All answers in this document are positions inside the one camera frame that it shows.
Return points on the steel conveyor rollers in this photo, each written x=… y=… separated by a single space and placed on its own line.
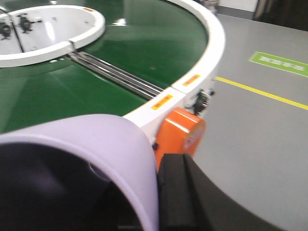
x=124 y=79

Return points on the lavender plastic cup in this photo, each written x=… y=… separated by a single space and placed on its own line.
x=53 y=175

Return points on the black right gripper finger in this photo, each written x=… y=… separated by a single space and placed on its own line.
x=190 y=201

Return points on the orange motor cover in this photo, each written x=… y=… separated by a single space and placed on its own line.
x=179 y=133

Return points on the white outer conveyor rim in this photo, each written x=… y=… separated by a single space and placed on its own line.
x=200 y=78

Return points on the green circular conveyor belt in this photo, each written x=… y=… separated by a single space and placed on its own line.
x=152 y=39

